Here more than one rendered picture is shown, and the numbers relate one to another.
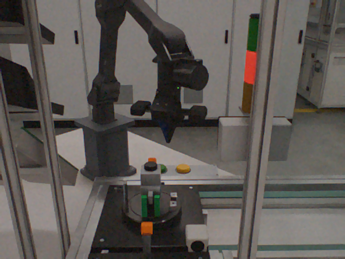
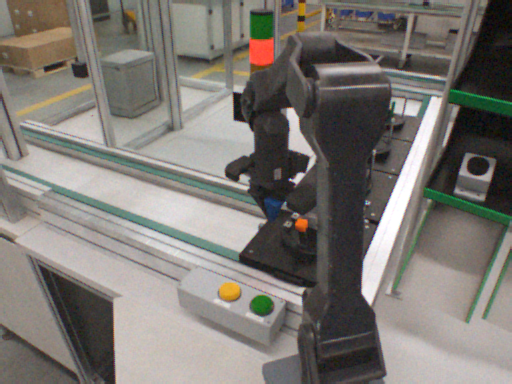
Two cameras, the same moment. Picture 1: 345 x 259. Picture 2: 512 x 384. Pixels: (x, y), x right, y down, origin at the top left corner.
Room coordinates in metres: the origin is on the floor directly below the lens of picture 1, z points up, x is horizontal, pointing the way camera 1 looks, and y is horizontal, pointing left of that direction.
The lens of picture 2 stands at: (1.30, 0.27, 1.54)
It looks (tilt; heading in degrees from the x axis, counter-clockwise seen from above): 33 degrees down; 209
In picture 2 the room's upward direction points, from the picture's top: straight up
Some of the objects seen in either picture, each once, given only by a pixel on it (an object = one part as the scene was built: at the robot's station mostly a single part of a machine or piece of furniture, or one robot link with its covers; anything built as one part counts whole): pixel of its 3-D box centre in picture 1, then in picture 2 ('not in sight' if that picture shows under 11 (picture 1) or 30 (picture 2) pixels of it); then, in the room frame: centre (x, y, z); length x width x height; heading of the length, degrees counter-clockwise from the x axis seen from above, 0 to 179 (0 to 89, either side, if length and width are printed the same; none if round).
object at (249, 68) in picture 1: (260, 66); (261, 50); (0.53, -0.15, 1.33); 0.05 x 0.05 x 0.05
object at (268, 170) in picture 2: (169, 99); (271, 168); (0.78, 0.01, 1.21); 0.19 x 0.06 x 0.08; 76
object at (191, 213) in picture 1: (151, 214); (311, 242); (0.65, 0.05, 0.96); 0.24 x 0.24 x 0.02; 1
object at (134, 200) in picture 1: (151, 207); (312, 235); (0.65, 0.05, 0.98); 0.14 x 0.14 x 0.02
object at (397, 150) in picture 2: not in sight; (370, 137); (0.15, 0.04, 1.01); 0.24 x 0.24 x 0.13; 1
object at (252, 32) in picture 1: (263, 34); (261, 26); (0.53, -0.15, 1.38); 0.05 x 0.05 x 0.05
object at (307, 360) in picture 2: (103, 94); (338, 352); (1.03, 0.22, 1.15); 0.09 x 0.07 x 0.06; 132
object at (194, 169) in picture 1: (182, 178); (230, 303); (0.87, -0.03, 0.93); 0.21 x 0.07 x 0.06; 91
